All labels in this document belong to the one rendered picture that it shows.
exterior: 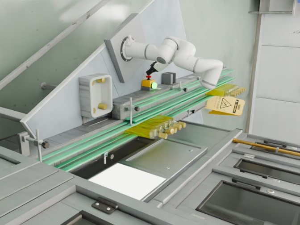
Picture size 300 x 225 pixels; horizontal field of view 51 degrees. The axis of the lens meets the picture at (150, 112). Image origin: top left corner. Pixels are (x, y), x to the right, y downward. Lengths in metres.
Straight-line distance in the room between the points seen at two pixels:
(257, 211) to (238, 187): 0.21
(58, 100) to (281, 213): 1.19
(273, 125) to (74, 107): 6.51
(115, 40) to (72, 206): 1.25
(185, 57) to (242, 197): 0.80
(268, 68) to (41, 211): 7.08
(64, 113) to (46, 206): 0.95
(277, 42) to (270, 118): 1.73
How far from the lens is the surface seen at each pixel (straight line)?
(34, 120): 1.61
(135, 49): 1.90
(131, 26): 2.00
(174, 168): 1.71
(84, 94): 1.75
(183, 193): 1.54
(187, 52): 1.80
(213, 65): 1.77
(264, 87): 7.71
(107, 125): 1.80
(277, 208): 1.59
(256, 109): 7.86
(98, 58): 1.86
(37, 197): 0.84
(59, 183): 0.89
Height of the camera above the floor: 2.00
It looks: 32 degrees down
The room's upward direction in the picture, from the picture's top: 102 degrees clockwise
